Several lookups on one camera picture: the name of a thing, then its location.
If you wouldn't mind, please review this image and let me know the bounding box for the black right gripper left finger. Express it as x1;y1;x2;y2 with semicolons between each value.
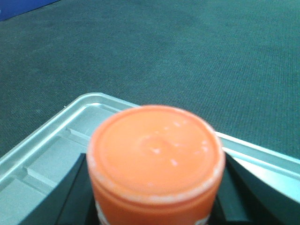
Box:
20;154;100;225

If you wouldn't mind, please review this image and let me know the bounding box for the blue bin corner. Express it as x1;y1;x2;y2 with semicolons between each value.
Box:
0;0;59;22

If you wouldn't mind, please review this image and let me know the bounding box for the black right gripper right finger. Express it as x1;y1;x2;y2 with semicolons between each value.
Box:
208;154;300;225

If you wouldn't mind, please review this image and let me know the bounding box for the green conveyor belt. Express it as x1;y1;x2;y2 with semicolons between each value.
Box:
0;0;300;158

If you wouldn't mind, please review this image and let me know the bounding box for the grey plastic tray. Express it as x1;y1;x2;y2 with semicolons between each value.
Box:
0;93;300;225

